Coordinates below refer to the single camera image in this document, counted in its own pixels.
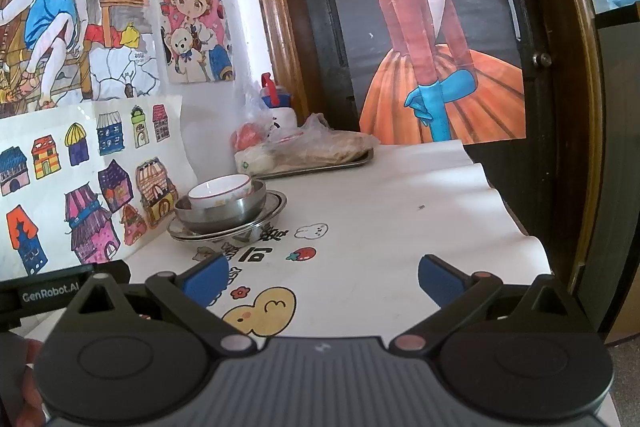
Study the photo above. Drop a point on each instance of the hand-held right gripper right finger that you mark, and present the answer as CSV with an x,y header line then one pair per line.
x,y
440,278

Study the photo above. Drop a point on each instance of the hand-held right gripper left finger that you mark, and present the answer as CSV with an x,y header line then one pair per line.
x,y
205,278

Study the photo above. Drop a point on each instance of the stainless steel bowl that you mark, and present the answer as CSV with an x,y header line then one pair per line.
x,y
225,219

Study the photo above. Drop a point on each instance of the white bowl with red rim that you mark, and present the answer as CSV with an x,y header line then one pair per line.
x,y
220,192

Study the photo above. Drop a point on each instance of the stainless steel plate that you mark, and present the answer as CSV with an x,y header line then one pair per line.
x,y
272,207

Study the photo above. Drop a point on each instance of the person's left hand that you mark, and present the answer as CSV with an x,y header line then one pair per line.
x,y
32,372

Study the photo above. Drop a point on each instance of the colourful houses drawing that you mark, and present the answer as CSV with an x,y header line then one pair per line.
x,y
75,187

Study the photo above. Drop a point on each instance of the bag of white buns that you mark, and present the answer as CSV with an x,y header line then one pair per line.
x,y
255,162

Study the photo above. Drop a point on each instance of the metal tray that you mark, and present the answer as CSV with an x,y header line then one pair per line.
x,y
350,163

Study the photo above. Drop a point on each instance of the bag of flatbreads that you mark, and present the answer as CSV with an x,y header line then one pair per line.
x,y
330,147

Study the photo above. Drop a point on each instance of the clear plastic bag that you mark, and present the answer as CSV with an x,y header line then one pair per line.
x,y
252,112

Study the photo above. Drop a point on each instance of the door knob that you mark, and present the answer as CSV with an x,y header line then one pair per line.
x,y
541,60

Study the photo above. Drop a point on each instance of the dark door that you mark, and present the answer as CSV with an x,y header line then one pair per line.
x,y
315,32

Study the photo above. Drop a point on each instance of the girl with puppy drawing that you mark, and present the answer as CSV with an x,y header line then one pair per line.
x,y
195,7

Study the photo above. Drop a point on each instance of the boy cartoon drawing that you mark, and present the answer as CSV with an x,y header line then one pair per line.
x,y
55,7

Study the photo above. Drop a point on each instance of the wall poster orange dress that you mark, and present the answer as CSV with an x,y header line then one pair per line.
x,y
400,32

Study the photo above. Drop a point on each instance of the brown wooden door frame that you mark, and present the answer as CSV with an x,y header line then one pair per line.
x,y
280,7

